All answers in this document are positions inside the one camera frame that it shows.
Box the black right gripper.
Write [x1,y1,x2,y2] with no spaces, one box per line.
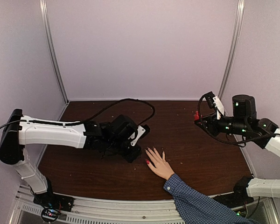
[195,112,249,138]

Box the red nail polish bottle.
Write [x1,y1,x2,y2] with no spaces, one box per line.
[194,111,200,121]

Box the blue checked shirt forearm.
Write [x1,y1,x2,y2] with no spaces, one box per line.
[163,174,258,224]

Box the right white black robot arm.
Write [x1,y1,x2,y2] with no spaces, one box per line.
[194,92,280,206]

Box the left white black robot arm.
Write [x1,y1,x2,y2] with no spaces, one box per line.
[0,109,147,207]

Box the pale hand with long nails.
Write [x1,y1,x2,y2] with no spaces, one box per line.
[145,147,174,181]

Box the round green circuit board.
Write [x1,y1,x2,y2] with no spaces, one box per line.
[41,209,61,223]

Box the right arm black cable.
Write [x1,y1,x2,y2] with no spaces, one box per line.
[197,93,276,147]

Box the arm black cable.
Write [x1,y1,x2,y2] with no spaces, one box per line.
[0,98,155,159]
[197,93,276,147]

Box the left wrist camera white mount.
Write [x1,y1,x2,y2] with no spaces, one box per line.
[128,125,150,147]

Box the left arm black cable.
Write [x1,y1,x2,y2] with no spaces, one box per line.
[0,98,155,159]

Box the right aluminium corner post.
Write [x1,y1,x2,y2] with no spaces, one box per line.
[218,0,245,100]

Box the aluminium corner post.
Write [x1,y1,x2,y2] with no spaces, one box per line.
[39,0,70,110]
[218,0,245,100]

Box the left aluminium corner post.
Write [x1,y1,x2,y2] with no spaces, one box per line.
[39,0,70,110]

